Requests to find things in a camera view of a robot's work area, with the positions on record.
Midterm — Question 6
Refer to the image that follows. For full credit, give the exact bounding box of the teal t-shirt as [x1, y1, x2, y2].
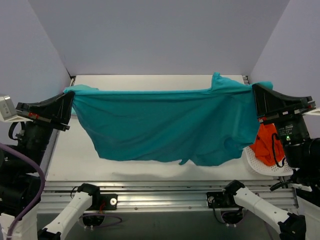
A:
[77, 72, 260, 167]

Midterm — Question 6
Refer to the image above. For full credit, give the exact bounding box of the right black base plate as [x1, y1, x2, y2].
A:
[206, 191, 239, 209]

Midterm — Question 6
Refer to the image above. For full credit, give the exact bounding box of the orange t-shirt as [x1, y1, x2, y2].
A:
[249, 124, 285, 168]

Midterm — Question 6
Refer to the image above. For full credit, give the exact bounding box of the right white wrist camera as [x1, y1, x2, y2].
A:
[304, 107, 320, 116]

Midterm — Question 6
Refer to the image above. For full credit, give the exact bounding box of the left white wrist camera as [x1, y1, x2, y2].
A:
[0, 94, 18, 122]

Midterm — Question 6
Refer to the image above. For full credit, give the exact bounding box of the white perforated plastic basket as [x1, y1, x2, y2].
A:
[243, 146, 296, 176]

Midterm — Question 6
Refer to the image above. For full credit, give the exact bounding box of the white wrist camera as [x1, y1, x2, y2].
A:
[0, 94, 18, 122]
[304, 107, 320, 116]

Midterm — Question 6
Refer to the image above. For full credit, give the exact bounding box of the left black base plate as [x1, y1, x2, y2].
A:
[90, 193, 118, 211]

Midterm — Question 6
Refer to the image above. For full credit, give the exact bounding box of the mint green folded t-shirt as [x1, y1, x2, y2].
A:
[63, 84, 100, 116]

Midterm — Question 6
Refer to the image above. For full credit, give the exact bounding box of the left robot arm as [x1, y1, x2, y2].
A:
[0, 91, 101, 240]

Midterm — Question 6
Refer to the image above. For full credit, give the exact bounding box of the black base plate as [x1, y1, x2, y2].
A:
[206, 191, 239, 209]
[90, 193, 118, 211]

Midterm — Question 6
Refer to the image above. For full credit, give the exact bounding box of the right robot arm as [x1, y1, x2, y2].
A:
[222, 83, 320, 240]

